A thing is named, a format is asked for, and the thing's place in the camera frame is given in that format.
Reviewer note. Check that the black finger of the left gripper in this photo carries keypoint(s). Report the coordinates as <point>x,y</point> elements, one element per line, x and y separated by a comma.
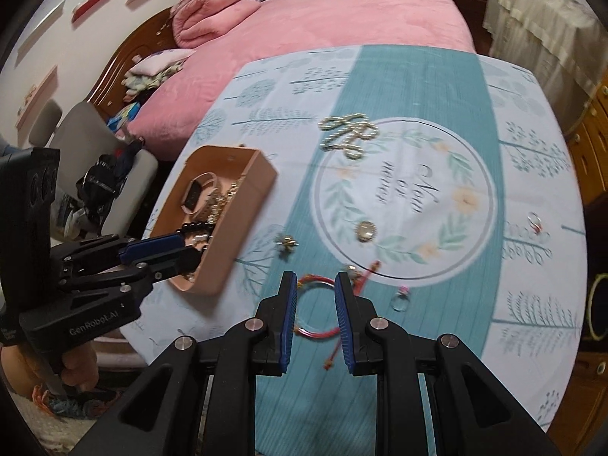
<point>153,264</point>

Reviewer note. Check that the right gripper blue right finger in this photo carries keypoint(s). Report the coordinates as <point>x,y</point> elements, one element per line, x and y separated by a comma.
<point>350,320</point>

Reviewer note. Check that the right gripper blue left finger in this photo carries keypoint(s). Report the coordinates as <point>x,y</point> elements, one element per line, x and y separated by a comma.
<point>288,294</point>

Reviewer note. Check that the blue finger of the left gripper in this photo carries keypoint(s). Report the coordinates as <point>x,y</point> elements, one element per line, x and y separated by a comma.
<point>152,246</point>

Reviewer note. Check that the small flower earring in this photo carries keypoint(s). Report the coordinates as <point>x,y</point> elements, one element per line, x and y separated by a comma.
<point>286,243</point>

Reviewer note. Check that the gold leaf hair comb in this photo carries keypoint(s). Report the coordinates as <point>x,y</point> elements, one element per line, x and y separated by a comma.
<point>220,204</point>

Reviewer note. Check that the peach cardboard jewelry box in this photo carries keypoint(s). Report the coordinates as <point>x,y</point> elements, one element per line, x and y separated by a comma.
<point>218,243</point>

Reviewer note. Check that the pearl bow hair clip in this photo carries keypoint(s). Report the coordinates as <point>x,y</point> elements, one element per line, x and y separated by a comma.
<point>347,134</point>

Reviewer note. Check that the black bag on chair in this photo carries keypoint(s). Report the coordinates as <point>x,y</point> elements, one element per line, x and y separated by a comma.
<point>104,181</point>

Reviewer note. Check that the grey office chair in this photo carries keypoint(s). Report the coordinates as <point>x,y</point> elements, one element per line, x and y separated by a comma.
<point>81,136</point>

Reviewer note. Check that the teal floral tablecloth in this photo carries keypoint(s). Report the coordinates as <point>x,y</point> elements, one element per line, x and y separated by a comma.
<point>480,231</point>

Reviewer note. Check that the white pink pillow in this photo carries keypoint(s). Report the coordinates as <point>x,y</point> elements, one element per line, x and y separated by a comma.
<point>160,61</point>

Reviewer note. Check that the wooden headboard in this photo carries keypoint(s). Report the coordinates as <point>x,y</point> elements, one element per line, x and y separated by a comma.
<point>154,35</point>

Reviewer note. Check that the folded pink quilt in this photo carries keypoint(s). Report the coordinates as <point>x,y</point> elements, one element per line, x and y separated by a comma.
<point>195,22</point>

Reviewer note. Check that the pink bed blanket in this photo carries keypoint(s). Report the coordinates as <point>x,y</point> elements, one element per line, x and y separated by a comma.
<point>290,34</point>

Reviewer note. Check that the wooden drawer cabinet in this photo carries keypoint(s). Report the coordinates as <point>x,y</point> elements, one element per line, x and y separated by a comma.
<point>582,415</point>

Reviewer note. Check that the cream ruffled cover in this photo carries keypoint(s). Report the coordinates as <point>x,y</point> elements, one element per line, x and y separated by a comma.
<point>562,42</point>

